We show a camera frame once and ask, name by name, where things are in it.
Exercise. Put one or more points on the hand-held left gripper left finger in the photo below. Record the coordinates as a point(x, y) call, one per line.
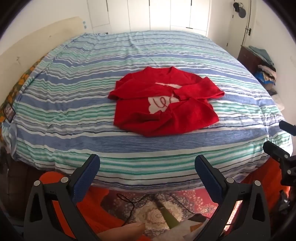
point(89, 172)

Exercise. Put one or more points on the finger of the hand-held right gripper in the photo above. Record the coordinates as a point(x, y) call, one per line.
point(288, 128)
point(274, 149)

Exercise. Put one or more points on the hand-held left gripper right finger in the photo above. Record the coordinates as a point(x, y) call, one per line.
point(205, 172)

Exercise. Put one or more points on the red sweater with white patch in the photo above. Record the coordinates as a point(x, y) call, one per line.
point(185, 115)

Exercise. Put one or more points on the pile of clothes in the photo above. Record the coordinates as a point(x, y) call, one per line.
point(266, 69)

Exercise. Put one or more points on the red patterned rug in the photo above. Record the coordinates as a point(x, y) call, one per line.
point(196, 200)

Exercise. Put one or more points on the olive green tube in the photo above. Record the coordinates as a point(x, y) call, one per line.
point(170, 219)

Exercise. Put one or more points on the person's bare leg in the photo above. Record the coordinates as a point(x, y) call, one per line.
point(124, 233)

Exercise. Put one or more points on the blue green striped blanket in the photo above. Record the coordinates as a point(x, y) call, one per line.
point(69, 104)

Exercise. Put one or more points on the dark wooden cabinet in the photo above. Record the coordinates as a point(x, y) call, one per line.
point(249, 60)

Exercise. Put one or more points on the black curved pole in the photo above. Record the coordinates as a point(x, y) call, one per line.
point(248, 25)

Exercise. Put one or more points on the orange floral bed sheet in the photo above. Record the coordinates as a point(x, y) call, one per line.
point(20, 81)

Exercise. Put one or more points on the beige headboard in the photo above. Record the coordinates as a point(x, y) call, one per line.
point(34, 41)

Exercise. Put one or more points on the white wardrobe doors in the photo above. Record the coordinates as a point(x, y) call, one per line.
point(150, 14)

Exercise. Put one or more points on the dark wooden bed frame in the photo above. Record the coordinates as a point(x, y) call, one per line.
point(13, 185)

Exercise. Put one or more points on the black wall lamp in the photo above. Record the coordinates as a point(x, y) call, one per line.
point(240, 9)

